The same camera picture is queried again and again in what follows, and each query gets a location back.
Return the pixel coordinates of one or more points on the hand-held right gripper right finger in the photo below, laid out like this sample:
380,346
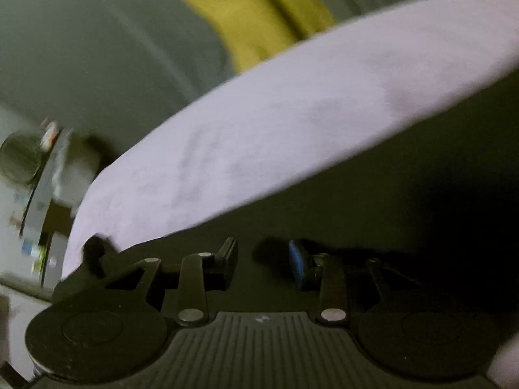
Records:
298,262

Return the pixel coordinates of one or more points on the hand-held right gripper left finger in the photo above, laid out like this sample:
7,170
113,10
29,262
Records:
227,262

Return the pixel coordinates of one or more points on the lavender bed sheet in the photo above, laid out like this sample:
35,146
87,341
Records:
284,129

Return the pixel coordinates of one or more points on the round metal object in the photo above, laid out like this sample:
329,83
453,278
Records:
20,156

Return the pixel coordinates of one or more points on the yellow cloth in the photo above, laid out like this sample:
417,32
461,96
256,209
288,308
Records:
247,20

